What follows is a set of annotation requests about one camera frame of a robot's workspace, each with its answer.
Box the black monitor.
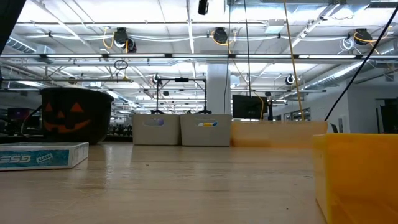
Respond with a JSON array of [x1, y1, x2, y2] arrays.
[[379, 99, 398, 134], [232, 95, 269, 121], [7, 107, 30, 124]]

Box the grey plastic bin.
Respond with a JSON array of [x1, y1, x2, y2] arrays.
[[180, 114, 233, 147], [131, 114, 182, 146]]

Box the translucent orange tray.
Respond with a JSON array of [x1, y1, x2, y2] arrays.
[[230, 120, 329, 149]]

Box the black pumpkin-face bucket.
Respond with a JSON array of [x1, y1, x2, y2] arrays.
[[40, 87, 115, 146]]

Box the white card green emblem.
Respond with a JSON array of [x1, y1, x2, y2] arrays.
[[0, 142, 90, 172]]

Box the black background gantry frame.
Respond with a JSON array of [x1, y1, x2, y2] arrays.
[[155, 77, 208, 115]]

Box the yellow cable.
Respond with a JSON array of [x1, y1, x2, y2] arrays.
[[282, 0, 305, 121]]

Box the black hanging cable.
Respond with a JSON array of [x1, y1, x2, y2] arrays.
[[325, 4, 398, 121]]

